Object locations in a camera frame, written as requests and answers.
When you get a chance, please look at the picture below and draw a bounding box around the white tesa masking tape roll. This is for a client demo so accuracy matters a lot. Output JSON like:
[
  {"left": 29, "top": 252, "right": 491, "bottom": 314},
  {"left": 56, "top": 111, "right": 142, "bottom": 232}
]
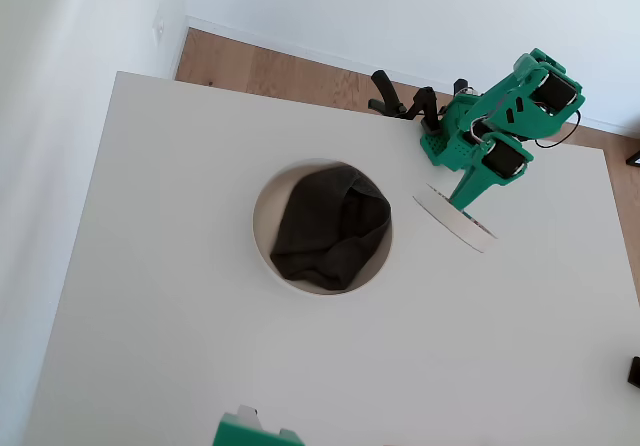
[{"left": 412, "top": 182, "right": 500, "bottom": 254}]

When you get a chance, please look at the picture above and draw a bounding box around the black table clamp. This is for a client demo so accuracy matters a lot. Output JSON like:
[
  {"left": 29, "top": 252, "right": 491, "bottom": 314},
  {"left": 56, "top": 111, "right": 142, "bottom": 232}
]
[
  {"left": 405, "top": 85, "right": 444, "bottom": 135},
  {"left": 368, "top": 69, "right": 409, "bottom": 117}
]

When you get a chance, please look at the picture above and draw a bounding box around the dark grey cloth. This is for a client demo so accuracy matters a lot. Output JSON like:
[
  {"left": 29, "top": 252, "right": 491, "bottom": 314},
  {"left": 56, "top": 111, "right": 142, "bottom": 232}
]
[{"left": 269, "top": 164, "right": 392, "bottom": 291}]

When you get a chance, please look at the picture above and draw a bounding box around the white round bowl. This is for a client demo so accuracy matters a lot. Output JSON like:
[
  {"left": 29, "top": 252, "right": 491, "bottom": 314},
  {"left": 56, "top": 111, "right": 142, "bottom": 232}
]
[{"left": 251, "top": 158, "right": 394, "bottom": 297}]

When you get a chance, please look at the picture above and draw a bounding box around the white skirting board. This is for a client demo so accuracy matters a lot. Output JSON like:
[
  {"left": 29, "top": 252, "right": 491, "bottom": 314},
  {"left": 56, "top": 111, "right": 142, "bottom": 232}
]
[{"left": 169, "top": 14, "right": 640, "bottom": 138}]

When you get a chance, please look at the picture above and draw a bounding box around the white plastic piece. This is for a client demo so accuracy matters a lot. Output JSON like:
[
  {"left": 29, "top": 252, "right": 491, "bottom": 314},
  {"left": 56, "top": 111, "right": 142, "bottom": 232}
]
[{"left": 234, "top": 404, "right": 261, "bottom": 430}]

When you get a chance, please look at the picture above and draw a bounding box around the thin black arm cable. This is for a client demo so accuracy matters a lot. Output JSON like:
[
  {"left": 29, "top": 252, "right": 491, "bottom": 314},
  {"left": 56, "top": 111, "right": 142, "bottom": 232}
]
[{"left": 533, "top": 109, "right": 582, "bottom": 150}]

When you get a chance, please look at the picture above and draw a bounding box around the green printed camera mount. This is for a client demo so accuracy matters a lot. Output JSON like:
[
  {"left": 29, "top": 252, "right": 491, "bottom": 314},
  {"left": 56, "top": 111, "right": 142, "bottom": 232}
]
[{"left": 213, "top": 413, "right": 305, "bottom": 446}]

